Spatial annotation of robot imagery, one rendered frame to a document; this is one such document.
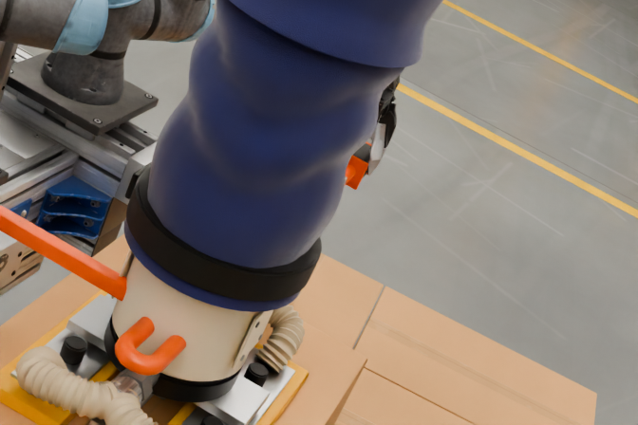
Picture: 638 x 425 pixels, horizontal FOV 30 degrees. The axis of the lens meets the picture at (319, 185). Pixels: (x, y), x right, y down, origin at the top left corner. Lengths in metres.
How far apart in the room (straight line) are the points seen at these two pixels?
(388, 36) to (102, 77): 1.07
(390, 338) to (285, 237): 1.61
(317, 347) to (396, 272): 2.65
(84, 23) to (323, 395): 0.64
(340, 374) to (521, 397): 1.29
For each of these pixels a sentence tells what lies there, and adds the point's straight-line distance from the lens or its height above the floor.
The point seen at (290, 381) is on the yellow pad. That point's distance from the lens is 1.58.
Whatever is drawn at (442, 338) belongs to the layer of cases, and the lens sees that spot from 2.97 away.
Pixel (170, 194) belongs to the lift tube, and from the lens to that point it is 1.27.
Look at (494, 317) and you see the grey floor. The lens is 4.39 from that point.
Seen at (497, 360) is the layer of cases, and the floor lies 0.54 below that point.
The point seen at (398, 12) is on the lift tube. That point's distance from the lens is 1.17.
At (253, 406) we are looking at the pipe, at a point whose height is 1.12.
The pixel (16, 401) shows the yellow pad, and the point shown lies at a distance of 1.40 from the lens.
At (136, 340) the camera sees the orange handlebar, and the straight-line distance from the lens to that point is 1.33.
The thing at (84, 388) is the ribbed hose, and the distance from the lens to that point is 1.32.
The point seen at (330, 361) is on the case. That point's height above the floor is 1.07.
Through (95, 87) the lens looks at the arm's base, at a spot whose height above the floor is 1.07.
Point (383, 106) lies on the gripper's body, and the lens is 1.84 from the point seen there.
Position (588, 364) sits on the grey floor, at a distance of 4.44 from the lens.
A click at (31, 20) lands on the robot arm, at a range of 1.23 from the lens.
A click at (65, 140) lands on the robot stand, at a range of 2.21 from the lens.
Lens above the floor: 1.97
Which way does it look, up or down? 25 degrees down
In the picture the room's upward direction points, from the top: 25 degrees clockwise
